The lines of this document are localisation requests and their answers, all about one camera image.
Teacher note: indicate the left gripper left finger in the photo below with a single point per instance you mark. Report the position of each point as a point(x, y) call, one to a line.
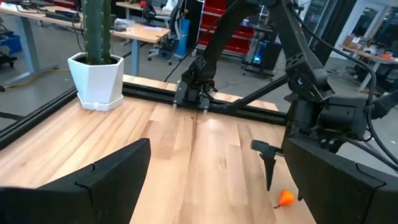
point(93, 199)

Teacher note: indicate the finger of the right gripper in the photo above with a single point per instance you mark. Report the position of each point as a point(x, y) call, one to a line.
point(269, 168)
point(300, 196)

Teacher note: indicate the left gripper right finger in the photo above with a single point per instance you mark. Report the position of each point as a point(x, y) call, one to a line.
point(342, 199)

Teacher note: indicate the small orange toy pear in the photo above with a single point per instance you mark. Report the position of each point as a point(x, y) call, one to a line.
point(286, 198)

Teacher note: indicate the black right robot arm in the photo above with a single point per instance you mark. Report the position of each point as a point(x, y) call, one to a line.
point(298, 46)

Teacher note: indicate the cluttered wooden desk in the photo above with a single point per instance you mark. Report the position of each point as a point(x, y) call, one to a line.
point(370, 57)

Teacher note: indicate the white angular plant pot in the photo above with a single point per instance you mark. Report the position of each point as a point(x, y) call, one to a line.
point(96, 84)

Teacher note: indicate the black shelving with red bins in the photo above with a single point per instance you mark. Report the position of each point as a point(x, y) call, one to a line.
point(239, 40)

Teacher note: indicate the black office chair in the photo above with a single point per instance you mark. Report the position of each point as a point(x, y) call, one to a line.
point(169, 43)

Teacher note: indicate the green cactus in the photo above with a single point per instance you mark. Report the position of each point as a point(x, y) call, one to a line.
point(96, 31)

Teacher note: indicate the desk with grey metal legs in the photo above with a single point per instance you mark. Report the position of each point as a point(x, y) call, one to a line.
point(28, 43)
point(146, 32)

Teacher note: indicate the blue storage bin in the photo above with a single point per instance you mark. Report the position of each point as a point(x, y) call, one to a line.
point(11, 43)

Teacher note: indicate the black aluminium table frame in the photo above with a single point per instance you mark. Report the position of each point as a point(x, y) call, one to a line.
point(248, 113)

